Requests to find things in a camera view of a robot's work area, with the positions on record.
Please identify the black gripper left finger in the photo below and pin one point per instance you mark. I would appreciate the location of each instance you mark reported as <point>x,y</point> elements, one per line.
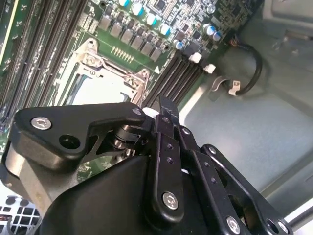
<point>61,122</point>

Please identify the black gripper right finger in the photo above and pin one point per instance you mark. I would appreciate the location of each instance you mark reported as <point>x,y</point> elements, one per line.
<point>207,176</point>

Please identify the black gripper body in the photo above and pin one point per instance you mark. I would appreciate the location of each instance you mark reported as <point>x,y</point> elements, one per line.
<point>102,208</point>

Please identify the silver CPU green edge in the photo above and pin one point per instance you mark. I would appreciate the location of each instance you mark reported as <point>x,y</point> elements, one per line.
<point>97,93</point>

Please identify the metal socket cover frame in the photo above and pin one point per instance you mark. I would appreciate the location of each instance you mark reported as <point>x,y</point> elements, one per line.
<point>96,73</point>

